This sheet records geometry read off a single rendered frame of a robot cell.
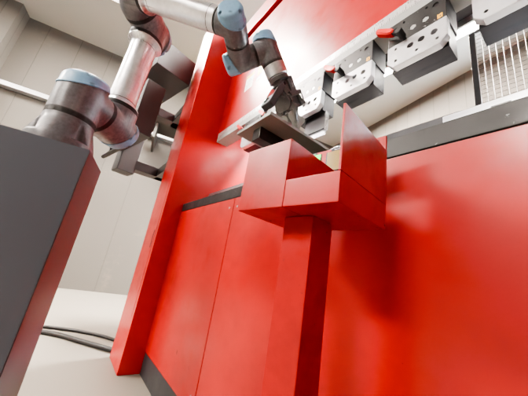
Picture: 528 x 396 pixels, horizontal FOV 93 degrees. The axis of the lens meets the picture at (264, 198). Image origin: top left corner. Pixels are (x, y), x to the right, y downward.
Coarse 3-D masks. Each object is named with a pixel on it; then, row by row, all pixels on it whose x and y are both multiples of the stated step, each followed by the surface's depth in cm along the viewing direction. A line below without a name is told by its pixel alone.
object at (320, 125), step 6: (324, 114) 95; (306, 120) 102; (312, 120) 100; (318, 120) 96; (324, 120) 94; (306, 126) 101; (312, 126) 98; (318, 126) 95; (324, 126) 93; (306, 132) 100; (312, 132) 97; (318, 132) 96; (324, 132) 93
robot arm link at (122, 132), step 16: (160, 16) 90; (144, 32) 88; (160, 32) 92; (128, 48) 88; (144, 48) 88; (160, 48) 93; (128, 64) 85; (144, 64) 88; (128, 80) 84; (144, 80) 89; (112, 96) 80; (128, 96) 83; (128, 112) 82; (112, 128) 77; (128, 128) 82; (112, 144) 82; (128, 144) 85
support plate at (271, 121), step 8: (272, 112) 72; (256, 120) 77; (264, 120) 75; (272, 120) 74; (280, 120) 74; (248, 128) 80; (256, 128) 80; (272, 128) 78; (280, 128) 78; (288, 128) 77; (296, 128) 77; (240, 136) 86; (248, 136) 85; (280, 136) 82; (288, 136) 81; (296, 136) 80; (304, 136) 80; (256, 144) 89; (304, 144) 84; (312, 144) 83; (320, 144) 84; (312, 152) 89
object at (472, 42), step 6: (468, 36) 138; (474, 36) 136; (474, 42) 135; (474, 48) 134; (474, 54) 133; (474, 60) 132; (474, 66) 131; (474, 72) 130; (474, 78) 129; (474, 84) 128; (480, 84) 128; (474, 90) 127; (480, 90) 126; (480, 96) 125; (480, 102) 124
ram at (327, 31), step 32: (288, 0) 145; (320, 0) 117; (352, 0) 98; (384, 0) 84; (288, 32) 133; (320, 32) 109; (352, 32) 92; (288, 64) 122; (256, 96) 140; (224, 128) 164
